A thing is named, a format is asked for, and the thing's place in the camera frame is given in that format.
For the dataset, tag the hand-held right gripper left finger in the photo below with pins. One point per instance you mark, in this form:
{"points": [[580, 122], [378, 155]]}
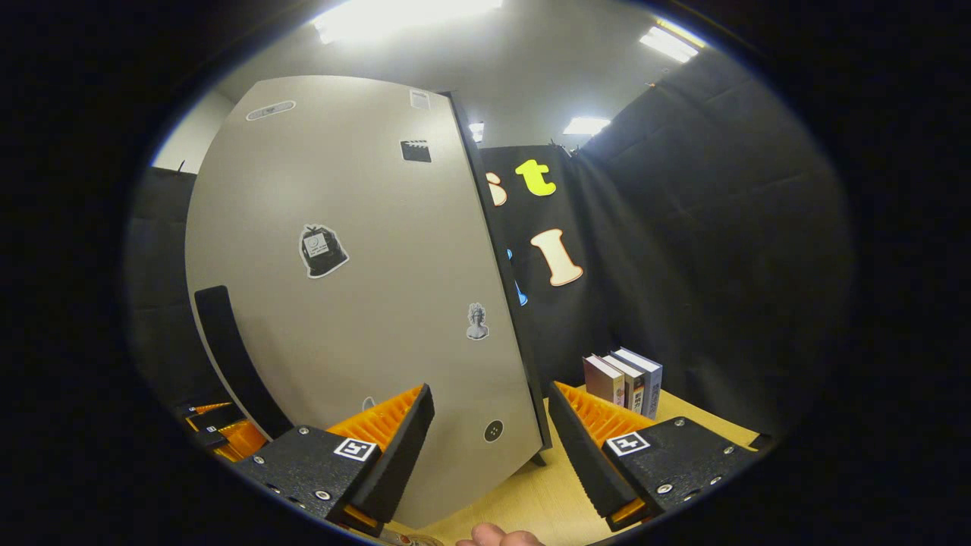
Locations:
{"points": [[402, 455]]}

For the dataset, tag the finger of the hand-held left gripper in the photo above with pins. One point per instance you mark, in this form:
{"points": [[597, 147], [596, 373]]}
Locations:
{"points": [[220, 418], [208, 438]]}

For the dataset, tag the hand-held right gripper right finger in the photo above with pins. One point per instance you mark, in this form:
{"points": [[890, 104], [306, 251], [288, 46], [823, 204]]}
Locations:
{"points": [[580, 455]]}

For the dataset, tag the dark grey cabinet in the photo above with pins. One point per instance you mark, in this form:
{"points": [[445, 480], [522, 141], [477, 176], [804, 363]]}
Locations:
{"points": [[542, 425]]}

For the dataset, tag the grey cabinet door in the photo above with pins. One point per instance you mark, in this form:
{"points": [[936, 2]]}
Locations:
{"points": [[364, 227]]}

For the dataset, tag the black backdrop cloth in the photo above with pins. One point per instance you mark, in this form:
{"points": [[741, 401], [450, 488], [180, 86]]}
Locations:
{"points": [[721, 265]]}

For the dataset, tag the ceiling light panel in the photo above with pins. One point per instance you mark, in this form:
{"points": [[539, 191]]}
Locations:
{"points": [[669, 42], [477, 132], [586, 125], [410, 17]]}

